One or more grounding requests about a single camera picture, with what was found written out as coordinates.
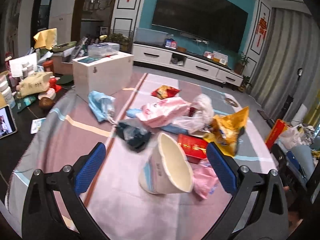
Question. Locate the translucent white plastic bag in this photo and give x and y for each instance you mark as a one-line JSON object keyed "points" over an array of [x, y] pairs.
{"points": [[200, 115]]}

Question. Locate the brown pine cone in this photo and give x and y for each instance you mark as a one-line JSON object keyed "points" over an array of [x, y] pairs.
{"points": [[46, 103]]}

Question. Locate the beige printed paper bag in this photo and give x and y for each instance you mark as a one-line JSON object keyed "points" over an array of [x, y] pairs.
{"points": [[33, 84]]}

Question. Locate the red yellow snack wrapper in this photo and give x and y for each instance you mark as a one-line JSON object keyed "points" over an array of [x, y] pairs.
{"points": [[165, 92]]}

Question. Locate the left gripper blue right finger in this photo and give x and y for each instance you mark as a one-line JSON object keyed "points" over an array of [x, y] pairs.
{"points": [[224, 167]]}

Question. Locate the white paper cup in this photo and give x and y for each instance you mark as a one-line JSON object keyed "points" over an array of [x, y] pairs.
{"points": [[167, 170]]}

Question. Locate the white storage box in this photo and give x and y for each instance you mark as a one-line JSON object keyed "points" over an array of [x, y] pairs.
{"points": [[106, 75]]}

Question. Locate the dark green plastic bag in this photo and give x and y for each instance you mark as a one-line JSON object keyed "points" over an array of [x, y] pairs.
{"points": [[136, 138]]}

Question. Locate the large wall television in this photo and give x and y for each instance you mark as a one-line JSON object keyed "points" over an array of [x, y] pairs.
{"points": [[218, 21]]}

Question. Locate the small pink plastic bag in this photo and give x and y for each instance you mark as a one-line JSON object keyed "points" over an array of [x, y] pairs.
{"points": [[205, 179]]}

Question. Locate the yellow cloth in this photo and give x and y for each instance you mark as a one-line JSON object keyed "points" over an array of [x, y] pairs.
{"points": [[46, 39]]}

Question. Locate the clear plastic container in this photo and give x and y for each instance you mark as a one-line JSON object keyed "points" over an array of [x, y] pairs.
{"points": [[103, 49]]}

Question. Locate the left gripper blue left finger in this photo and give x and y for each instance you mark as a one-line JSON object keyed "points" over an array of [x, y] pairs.
{"points": [[87, 167]]}

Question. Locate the yellow chip bag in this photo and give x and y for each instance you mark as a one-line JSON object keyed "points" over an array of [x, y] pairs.
{"points": [[226, 131]]}

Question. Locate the red toy figure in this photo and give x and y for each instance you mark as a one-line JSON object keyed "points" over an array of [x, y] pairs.
{"points": [[54, 85]]}

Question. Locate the pink plastic package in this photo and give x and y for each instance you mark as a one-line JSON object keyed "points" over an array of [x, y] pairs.
{"points": [[163, 112]]}

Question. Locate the white medicine bottle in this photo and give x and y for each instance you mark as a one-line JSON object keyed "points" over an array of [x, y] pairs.
{"points": [[7, 94]]}

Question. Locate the light blue crumpled mask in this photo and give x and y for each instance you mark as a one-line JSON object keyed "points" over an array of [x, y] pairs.
{"points": [[102, 106]]}

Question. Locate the striped pink grey tablecloth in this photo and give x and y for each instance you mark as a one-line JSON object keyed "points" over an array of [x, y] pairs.
{"points": [[115, 199]]}

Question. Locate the white TV cabinet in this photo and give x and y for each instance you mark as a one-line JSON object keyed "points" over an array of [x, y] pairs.
{"points": [[167, 58]]}

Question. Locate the blue textured pouch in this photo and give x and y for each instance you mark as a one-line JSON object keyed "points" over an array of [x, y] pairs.
{"points": [[133, 112]]}

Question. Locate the red cigarette box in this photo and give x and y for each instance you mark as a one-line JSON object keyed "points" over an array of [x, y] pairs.
{"points": [[194, 148]]}

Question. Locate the tablet with lit screen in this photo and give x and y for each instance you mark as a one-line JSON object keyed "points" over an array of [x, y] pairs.
{"points": [[7, 122]]}

